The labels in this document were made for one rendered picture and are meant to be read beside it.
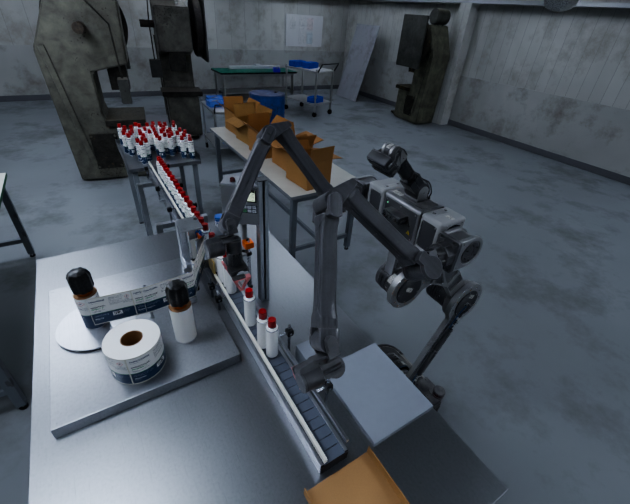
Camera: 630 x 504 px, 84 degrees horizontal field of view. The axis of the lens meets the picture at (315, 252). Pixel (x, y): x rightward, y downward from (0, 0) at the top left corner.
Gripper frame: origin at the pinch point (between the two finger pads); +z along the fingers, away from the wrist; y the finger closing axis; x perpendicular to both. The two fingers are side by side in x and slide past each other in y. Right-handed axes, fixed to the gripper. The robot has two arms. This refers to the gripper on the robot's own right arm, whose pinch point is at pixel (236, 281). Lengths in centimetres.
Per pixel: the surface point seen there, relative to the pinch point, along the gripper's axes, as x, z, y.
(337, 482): 6, 38, 66
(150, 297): -29.7, 20.3, -31.3
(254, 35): 420, -29, -957
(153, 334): -32.8, 18.1, -6.0
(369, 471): 17, 38, 69
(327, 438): 9, 34, 55
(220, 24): 326, -51, -956
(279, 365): 8.2, 33.2, 19.8
